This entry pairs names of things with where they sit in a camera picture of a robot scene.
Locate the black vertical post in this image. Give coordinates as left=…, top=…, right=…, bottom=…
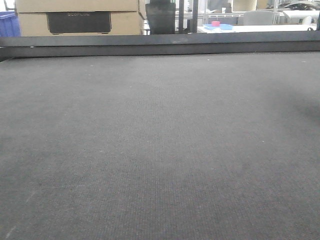
left=190, top=0, right=199, bottom=33
left=178, top=0, right=184, bottom=34

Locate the upper cardboard box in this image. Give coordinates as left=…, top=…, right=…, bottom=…
left=15, top=0, right=145, bottom=13

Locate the lower cardboard box black label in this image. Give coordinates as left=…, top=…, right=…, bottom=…
left=17, top=11, right=146, bottom=37

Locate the blue plastic crate background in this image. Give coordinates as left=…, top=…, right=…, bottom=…
left=0, top=11, right=21, bottom=37

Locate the pink cube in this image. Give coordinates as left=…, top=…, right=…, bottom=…
left=211, top=21, right=221, bottom=28

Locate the black conveyor belt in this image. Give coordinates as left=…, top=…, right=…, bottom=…
left=0, top=52, right=320, bottom=240

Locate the black conveyor side rail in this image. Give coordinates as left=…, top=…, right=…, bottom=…
left=0, top=30, right=320, bottom=61

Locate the white background table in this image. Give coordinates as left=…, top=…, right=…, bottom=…
left=197, top=24, right=317, bottom=34

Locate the black bin background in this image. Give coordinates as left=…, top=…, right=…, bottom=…
left=145, top=0, right=176, bottom=35

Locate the light blue tray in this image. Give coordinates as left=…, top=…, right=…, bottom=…
left=203, top=23, right=234, bottom=31

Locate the grey office chair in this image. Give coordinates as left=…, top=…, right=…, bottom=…
left=243, top=10, right=273, bottom=26

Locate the white curved machine part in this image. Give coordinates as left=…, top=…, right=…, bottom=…
left=282, top=10, right=320, bottom=24

